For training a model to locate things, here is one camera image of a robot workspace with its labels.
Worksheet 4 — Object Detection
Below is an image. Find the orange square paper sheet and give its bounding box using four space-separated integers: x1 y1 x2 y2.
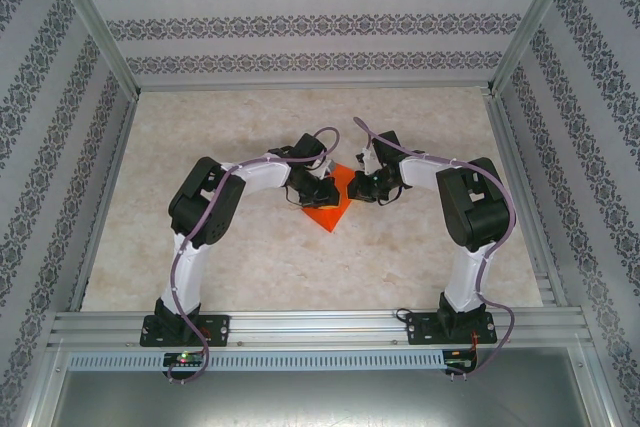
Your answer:
299 164 356 236

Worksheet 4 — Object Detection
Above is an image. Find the grey sheet metal tray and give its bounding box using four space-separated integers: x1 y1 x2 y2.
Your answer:
47 346 609 427

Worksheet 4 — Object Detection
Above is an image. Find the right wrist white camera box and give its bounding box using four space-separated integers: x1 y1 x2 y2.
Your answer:
355 145 375 174

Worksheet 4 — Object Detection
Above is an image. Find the aluminium frame cross bar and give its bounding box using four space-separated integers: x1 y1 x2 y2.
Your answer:
133 78 495 94

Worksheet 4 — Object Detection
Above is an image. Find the aluminium mounting rail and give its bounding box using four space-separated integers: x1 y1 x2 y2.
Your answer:
47 307 594 349

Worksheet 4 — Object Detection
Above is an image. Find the aluminium side rail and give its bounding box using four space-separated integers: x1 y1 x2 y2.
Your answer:
67 94 140 313
482 91 570 308

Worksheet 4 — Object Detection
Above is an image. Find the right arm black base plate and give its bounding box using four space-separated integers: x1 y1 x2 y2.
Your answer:
405 311 498 346

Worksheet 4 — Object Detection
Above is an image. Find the slotted grey cable duct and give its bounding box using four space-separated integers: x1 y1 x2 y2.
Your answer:
67 350 476 371

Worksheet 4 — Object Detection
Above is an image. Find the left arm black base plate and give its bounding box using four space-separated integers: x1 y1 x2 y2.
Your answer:
139 314 231 348

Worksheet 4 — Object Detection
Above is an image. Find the aluminium frame post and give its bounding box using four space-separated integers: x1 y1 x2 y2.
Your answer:
488 0 585 96
42 0 142 98

